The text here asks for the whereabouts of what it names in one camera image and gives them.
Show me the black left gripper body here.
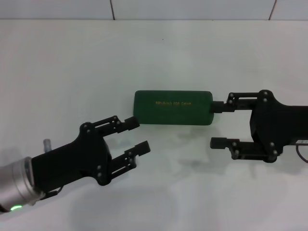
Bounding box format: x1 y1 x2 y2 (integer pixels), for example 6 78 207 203
31 122 113 193

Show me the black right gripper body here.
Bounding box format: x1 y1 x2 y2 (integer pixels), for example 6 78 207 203
249 89 308 164

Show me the green glasses case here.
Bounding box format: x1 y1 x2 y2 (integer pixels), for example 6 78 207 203
133 90 215 127

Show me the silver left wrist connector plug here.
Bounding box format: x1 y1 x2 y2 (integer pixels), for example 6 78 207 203
42 138 52 153

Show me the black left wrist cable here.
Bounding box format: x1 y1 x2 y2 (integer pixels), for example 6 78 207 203
30 185 64 205

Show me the dark right wrist cable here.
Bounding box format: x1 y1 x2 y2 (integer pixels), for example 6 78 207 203
295 143 308 165

